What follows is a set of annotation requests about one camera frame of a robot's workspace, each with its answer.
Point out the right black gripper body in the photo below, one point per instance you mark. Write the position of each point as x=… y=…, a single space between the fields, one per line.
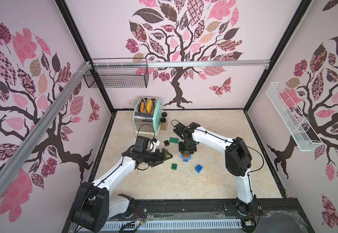
x=187 y=146

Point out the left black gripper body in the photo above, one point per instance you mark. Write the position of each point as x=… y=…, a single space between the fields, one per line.
x=150 y=157

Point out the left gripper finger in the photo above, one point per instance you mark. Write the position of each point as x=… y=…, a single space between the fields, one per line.
x=157 y=162
x=162 y=153

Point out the light blue long lego brick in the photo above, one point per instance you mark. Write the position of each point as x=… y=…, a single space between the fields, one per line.
x=182 y=157

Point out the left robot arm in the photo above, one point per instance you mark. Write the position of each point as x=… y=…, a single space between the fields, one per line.
x=93 y=205

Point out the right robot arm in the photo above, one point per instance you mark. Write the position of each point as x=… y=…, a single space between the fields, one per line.
x=237 y=159

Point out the dark green long lego brick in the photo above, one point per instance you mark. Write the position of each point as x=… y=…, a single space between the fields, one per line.
x=174 y=140

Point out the blue lego brick right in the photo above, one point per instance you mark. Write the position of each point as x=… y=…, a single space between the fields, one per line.
x=198 y=168

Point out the mint green toaster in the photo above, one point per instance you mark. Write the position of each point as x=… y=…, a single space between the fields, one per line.
x=147 y=114

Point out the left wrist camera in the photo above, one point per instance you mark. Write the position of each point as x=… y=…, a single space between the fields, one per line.
x=146 y=144

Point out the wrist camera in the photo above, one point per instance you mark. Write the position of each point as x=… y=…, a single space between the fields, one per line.
x=181 y=130
x=146 y=144

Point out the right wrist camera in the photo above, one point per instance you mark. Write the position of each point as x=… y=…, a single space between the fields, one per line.
x=181 y=130

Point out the white cable duct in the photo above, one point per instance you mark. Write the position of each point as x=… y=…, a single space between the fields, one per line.
x=161 y=225

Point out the black wire basket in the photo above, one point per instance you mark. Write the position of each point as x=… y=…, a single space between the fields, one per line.
x=118 y=73

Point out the aluminium rail back wall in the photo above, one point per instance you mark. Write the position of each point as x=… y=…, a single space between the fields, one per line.
x=176 y=64

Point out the aluminium rail wall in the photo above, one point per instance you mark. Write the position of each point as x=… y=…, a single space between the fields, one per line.
x=15 y=163
x=176 y=64

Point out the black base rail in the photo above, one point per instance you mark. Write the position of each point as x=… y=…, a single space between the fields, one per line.
x=228 y=207

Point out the white wire shelf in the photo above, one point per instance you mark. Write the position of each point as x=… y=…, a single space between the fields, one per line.
x=286 y=100

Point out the aluminium rail left wall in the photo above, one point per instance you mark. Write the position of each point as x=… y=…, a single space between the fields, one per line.
x=15 y=163

